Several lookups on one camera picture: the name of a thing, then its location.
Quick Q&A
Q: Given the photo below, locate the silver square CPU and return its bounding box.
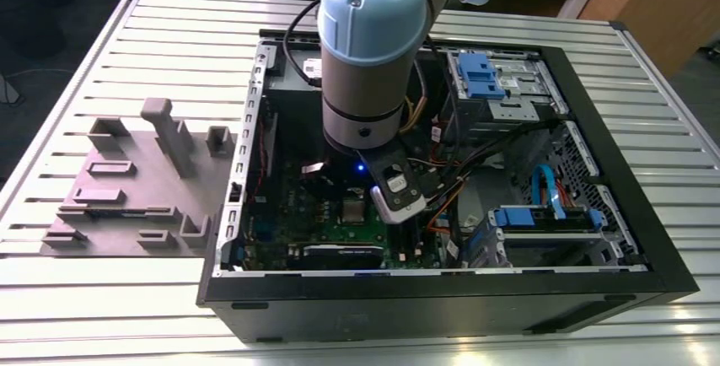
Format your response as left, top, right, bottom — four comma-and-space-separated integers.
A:
341, 198, 367, 223

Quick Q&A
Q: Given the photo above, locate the black PC case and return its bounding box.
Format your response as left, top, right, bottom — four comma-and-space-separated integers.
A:
195, 28, 701, 344

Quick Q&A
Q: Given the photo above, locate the grey power supply unit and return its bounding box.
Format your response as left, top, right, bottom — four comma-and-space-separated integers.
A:
263, 50, 328, 163

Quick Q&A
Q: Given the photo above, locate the grey metal disk bay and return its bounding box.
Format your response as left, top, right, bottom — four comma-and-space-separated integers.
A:
460, 205, 643, 272

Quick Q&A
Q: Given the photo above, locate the blue flat wire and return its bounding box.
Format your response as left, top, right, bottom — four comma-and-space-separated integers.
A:
529, 163, 567, 220

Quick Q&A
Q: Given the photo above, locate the wooden cabinet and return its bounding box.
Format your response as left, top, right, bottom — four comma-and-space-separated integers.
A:
579, 0, 720, 84

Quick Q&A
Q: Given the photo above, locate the grey parts rack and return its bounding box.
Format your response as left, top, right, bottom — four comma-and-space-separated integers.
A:
40, 98, 241, 260

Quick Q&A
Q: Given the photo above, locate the orange wire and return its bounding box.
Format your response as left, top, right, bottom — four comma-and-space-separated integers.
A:
424, 196, 468, 235

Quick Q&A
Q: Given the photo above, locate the grey metal drive cage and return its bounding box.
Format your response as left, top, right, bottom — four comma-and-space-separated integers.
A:
441, 49, 567, 131

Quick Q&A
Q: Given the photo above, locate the black graphics card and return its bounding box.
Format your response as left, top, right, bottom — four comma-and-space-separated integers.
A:
285, 242, 388, 271

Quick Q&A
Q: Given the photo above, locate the green motherboard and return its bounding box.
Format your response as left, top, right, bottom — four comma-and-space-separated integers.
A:
247, 159, 445, 270

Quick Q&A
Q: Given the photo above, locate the CPU socket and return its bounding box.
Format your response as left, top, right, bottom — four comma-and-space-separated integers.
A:
335, 195, 376, 228

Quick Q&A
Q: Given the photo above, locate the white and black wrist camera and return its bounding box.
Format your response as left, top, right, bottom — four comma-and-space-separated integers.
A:
368, 162, 428, 226

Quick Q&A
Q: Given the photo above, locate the yellow wire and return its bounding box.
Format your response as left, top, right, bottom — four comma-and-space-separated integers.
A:
401, 94, 428, 133

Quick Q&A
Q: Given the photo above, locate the black wire bundle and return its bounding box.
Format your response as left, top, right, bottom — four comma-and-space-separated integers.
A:
427, 123, 564, 211

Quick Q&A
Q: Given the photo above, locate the blue plastic drive latch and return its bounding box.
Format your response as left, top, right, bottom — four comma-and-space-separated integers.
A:
457, 51, 508, 100

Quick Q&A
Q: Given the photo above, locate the hard disk in blue carrier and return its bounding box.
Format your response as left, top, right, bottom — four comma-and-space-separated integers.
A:
488, 206, 607, 234

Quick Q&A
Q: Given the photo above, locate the blue VGA port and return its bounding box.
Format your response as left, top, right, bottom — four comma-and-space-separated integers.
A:
253, 218, 276, 244

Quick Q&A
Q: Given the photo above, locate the black RAM slot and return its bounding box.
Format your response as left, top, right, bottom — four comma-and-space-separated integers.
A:
401, 222, 417, 259
392, 224, 407, 260

